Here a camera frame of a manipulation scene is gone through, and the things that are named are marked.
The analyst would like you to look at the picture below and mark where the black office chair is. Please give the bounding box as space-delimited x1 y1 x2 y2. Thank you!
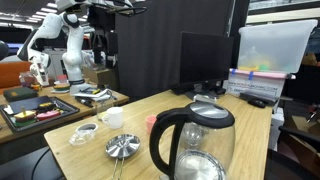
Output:
264 124 320 180

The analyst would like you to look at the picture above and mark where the dark green case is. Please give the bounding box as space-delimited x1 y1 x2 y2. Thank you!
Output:
3 86 39 103

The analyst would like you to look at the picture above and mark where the stack of papers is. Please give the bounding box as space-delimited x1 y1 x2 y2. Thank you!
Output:
73 87 114 103

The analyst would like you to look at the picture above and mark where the white shelf board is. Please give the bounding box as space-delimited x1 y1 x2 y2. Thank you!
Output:
245 0 320 25

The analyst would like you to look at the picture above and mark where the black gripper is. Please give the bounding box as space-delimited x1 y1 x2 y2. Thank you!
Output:
88 4 119 68

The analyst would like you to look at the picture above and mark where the metal strainer bowl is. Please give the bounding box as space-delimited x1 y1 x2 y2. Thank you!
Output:
105 133 142 180

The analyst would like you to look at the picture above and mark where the yellow toy sandwich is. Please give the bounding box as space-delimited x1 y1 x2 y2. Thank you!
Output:
13 109 37 124

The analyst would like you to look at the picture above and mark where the black tray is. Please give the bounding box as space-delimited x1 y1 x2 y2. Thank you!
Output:
0 95 81 134

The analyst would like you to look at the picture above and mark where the white mug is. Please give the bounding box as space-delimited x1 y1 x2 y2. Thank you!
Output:
101 106 125 130

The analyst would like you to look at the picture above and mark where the black marker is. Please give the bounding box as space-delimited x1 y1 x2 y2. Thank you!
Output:
74 96 95 109

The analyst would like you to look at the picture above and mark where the pink toy food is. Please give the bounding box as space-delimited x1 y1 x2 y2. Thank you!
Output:
35 109 62 122

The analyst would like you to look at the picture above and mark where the clear glass cup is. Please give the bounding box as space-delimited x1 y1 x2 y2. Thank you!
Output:
96 99 116 122

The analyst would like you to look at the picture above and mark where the small black device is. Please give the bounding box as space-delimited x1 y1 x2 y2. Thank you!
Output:
213 86 228 97

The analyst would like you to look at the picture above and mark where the black cable loop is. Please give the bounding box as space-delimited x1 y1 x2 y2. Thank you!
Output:
114 4 148 18

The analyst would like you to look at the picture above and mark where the orange seat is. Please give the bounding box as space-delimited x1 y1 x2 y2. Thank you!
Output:
0 61 33 90

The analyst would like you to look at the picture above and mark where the clear plastic jar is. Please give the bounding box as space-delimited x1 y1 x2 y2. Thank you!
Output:
68 122 100 148

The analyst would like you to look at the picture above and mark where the black computer monitor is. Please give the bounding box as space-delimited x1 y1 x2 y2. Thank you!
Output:
179 31 235 101

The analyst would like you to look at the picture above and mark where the white cabinet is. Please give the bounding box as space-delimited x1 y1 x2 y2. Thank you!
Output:
268 105 285 151

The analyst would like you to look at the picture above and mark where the stack of colourful bowls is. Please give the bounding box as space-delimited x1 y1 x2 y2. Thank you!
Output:
52 74 72 95

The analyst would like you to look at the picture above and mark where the black computer mouse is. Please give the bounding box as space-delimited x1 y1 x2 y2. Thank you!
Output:
247 98 267 109

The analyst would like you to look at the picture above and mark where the dark toy food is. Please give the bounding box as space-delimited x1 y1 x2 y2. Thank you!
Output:
37 101 57 113

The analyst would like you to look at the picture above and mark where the cardboard box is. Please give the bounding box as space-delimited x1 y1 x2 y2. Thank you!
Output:
82 65 116 90

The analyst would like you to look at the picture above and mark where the steel kettle lid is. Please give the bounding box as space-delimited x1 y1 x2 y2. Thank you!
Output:
188 101 231 120

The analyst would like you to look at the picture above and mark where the black partition panel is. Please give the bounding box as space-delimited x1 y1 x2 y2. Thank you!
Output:
114 0 235 102

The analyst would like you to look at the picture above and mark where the clear plastic storage bin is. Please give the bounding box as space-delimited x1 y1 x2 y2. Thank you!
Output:
237 19 319 75

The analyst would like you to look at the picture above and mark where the pink cup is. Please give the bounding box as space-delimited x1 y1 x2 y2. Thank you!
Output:
145 115 158 135

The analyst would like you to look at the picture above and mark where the white box pink lid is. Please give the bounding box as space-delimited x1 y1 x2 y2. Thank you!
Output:
225 68 297 101

